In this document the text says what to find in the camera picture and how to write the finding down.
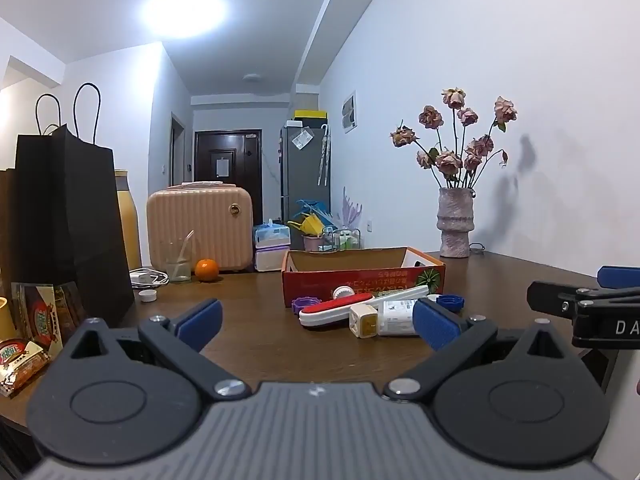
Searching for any red and white lint brush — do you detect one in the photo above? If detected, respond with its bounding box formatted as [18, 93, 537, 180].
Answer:
[298, 285, 432, 332]

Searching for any white cube adapter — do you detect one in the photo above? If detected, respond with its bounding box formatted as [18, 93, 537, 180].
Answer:
[348, 303, 380, 341]

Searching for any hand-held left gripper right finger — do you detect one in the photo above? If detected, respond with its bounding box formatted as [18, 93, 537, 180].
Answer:
[384, 297, 598, 402]

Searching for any printed foil packet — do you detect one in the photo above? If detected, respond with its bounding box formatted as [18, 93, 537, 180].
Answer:
[10, 282, 85, 350]

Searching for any white folded umbrella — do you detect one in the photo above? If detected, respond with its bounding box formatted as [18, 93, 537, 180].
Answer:
[318, 124, 332, 187]

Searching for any black paper bag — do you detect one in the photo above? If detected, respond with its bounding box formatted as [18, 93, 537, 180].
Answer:
[14, 82, 136, 328]

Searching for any dark brown entrance door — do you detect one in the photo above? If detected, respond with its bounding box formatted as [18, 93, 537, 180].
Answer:
[194, 129, 264, 226]

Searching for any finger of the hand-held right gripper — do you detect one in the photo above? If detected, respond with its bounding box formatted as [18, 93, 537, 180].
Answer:
[526, 281, 640, 320]
[597, 265, 640, 291]

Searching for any round ceiling lamp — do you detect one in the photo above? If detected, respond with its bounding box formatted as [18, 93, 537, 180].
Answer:
[140, 0, 229, 39]

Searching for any pink ceramic vase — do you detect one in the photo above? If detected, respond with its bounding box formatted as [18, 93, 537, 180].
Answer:
[436, 187, 474, 259]

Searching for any yellow paper cup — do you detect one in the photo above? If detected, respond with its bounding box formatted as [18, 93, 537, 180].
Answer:
[0, 297, 19, 341]

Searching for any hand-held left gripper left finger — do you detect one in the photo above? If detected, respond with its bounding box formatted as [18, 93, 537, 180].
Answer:
[47, 298, 252, 402]

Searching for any yellow box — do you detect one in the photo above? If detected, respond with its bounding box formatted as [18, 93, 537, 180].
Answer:
[293, 109, 326, 129]

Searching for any purple flower decoration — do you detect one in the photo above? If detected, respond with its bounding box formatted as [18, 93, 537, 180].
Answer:
[340, 187, 366, 232]

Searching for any blue folding rack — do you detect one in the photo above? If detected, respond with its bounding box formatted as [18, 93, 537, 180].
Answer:
[294, 198, 332, 222]

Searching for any blue ribbed cap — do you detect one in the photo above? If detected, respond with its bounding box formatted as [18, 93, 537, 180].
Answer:
[436, 294, 466, 315]

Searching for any yellow watering can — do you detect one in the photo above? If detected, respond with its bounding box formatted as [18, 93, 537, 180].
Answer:
[299, 213, 326, 236]

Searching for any white plastic bottle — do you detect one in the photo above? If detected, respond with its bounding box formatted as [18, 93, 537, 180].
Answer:
[375, 297, 422, 337]

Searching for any blue tissue pack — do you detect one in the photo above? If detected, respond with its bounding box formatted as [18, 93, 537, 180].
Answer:
[252, 219, 291, 250]

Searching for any red cardboard box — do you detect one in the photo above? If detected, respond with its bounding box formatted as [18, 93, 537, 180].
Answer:
[281, 246, 447, 309]

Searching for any yellow bottle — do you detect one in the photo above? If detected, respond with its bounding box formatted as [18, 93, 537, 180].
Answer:
[114, 170, 144, 272]

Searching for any orange snack packet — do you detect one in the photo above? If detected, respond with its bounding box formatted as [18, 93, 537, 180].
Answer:
[0, 337, 52, 399]

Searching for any wire rack with bottles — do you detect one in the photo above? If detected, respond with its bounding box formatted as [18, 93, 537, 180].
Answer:
[322, 227, 362, 252]

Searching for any white charger with cable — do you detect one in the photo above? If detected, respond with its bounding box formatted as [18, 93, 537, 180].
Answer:
[129, 267, 171, 290]

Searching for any side room door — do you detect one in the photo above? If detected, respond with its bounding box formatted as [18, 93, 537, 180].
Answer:
[170, 112, 187, 187]

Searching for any purple tissue pack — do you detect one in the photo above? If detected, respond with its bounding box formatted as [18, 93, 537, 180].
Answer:
[254, 246, 291, 274]

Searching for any clear glass cup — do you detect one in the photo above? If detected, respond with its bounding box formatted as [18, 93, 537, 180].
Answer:
[160, 238, 195, 283]

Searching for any grey refrigerator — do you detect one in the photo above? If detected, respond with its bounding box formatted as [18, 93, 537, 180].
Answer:
[279, 125, 332, 224]

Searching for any pink suitcase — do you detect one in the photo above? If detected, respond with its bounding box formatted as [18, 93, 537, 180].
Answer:
[146, 181, 253, 274]

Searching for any orange fruit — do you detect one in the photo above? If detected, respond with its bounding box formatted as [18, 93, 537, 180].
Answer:
[194, 258, 220, 282]

